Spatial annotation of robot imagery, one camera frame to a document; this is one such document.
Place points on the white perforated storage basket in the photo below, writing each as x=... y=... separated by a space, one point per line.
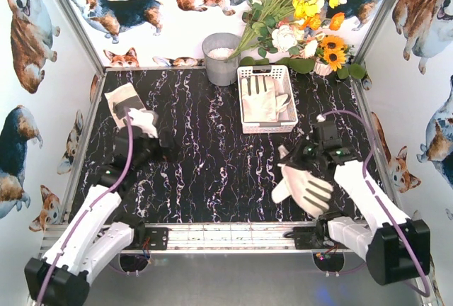
x=287 y=120

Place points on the artificial flower bouquet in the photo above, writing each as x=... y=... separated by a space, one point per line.
x=294 y=27

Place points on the white glove with green fingers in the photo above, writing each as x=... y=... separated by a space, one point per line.
x=282 y=102

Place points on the grey metal bucket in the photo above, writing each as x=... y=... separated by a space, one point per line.
x=220 y=62

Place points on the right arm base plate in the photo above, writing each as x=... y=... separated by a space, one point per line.
x=315 y=235

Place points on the sunflower pot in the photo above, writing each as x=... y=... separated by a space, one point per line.
x=333 y=54

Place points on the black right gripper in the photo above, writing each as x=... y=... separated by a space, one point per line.
x=297 y=155

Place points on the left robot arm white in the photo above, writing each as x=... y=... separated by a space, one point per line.
x=65 y=272

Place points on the white grey glove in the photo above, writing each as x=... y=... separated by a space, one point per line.
x=123 y=101
x=258 y=99

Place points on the green moss ball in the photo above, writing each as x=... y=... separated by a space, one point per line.
x=354 y=70
x=250 y=61

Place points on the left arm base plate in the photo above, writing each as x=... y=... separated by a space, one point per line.
x=150 y=238

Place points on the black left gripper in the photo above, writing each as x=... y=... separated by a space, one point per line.
x=164 y=139

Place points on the aluminium front rail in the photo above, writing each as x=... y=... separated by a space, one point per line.
x=239 y=237

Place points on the green moss ball left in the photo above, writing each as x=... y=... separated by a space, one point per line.
x=250 y=61

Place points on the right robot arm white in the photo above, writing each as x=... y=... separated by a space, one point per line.
x=394 y=247

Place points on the green moss ball right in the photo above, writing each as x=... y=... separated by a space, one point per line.
x=354 y=70

